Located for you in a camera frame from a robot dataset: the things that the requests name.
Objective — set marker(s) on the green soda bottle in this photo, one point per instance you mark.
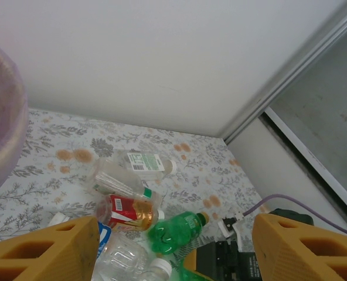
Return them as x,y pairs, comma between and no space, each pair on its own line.
188,275
173,234

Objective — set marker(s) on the floral tablecloth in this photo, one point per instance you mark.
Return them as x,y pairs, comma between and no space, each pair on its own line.
59,131

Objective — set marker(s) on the clear crushed bottle green cap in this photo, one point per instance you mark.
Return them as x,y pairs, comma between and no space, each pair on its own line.
115,178

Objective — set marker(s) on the white green label bottle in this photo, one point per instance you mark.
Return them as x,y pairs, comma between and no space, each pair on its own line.
150,162
161,266

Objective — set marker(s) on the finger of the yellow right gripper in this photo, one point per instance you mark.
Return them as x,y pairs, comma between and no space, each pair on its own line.
191,260

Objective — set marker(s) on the pink plastic basket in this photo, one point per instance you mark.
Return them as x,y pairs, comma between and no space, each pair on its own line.
3,164

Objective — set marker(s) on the red label tea bottle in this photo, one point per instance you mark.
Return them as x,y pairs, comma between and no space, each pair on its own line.
126,210

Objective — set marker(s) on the aluminium frame post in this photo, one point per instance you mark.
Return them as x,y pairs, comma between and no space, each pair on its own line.
293,76

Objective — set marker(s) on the blue label water bottle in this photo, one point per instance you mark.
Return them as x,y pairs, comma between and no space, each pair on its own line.
104,234

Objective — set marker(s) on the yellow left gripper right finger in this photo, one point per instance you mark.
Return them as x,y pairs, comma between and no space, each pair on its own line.
279,257

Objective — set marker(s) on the clear crushed bottle blue cap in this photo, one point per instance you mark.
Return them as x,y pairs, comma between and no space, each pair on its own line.
123,257

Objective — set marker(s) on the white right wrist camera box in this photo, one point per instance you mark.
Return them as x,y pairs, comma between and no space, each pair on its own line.
235,231

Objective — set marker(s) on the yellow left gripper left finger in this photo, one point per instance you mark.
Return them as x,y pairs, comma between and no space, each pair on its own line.
74,263

